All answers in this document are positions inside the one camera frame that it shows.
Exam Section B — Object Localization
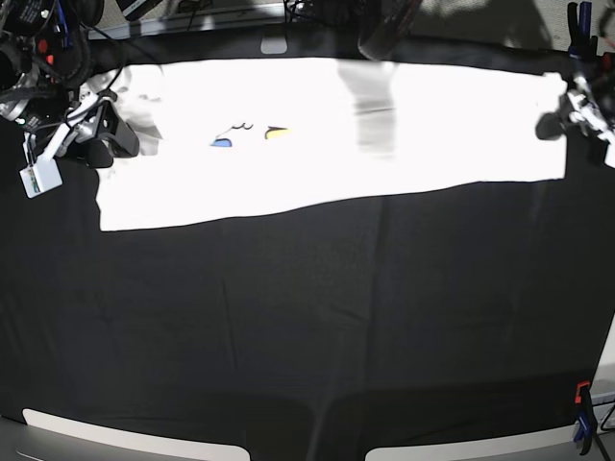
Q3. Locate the red blue clamp near right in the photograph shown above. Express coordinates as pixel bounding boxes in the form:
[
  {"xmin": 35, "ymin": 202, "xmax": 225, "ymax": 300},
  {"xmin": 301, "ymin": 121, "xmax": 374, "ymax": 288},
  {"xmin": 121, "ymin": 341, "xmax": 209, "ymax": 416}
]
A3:
[{"xmin": 573, "ymin": 380, "xmax": 594, "ymax": 456}]

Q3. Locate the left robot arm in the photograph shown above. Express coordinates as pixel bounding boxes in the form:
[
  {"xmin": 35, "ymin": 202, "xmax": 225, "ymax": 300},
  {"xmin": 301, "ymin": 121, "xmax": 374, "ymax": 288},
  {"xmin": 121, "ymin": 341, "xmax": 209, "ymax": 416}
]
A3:
[{"xmin": 535, "ymin": 1, "xmax": 614, "ymax": 168}]

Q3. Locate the red black clamp far left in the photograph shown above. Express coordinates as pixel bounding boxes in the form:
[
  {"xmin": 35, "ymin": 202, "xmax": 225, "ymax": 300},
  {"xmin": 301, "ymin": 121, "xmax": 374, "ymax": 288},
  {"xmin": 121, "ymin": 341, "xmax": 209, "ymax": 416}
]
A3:
[{"xmin": 35, "ymin": 36, "xmax": 57, "ymax": 67}]

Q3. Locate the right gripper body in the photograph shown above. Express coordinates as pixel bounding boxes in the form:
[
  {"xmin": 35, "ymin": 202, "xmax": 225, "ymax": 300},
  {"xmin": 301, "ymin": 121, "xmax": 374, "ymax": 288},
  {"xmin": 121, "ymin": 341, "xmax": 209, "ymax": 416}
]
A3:
[{"xmin": 20, "ymin": 90, "xmax": 139, "ymax": 199}]

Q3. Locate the black table cloth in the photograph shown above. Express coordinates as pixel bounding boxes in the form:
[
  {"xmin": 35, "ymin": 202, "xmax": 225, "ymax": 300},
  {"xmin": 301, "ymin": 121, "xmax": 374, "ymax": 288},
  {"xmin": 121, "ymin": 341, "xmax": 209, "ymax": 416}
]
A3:
[{"xmin": 1, "ymin": 34, "xmax": 614, "ymax": 460}]

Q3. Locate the blue clamp far right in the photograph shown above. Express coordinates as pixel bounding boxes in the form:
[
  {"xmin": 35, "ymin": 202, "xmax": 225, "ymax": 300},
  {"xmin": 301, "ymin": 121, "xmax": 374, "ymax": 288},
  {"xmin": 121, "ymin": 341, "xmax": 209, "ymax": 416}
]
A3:
[{"xmin": 567, "ymin": 1, "xmax": 598, "ymax": 60}]

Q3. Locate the blue clamp far left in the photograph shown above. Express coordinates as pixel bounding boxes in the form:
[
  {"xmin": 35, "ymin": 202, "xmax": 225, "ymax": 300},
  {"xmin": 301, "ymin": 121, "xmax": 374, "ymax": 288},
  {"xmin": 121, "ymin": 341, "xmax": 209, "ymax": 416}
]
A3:
[{"xmin": 54, "ymin": 0, "xmax": 81, "ymax": 49}]

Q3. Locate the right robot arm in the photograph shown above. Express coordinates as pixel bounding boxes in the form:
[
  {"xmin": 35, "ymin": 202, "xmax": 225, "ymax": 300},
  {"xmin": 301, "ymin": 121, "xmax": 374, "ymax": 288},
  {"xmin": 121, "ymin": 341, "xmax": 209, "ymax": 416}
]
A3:
[{"xmin": 1, "ymin": 1, "xmax": 139, "ymax": 198}]

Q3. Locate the white printed t-shirt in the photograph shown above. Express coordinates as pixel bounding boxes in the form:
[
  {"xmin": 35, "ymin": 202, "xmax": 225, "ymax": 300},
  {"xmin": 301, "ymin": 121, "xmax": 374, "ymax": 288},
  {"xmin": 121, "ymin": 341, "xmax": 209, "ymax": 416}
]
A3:
[{"xmin": 89, "ymin": 58, "xmax": 566, "ymax": 231}]

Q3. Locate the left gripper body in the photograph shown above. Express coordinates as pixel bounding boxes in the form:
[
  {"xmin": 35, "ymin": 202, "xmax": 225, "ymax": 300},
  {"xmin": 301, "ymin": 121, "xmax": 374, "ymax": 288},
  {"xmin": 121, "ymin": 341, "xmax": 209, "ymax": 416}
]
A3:
[{"xmin": 535, "ymin": 76, "xmax": 614, "ymax": 168}]

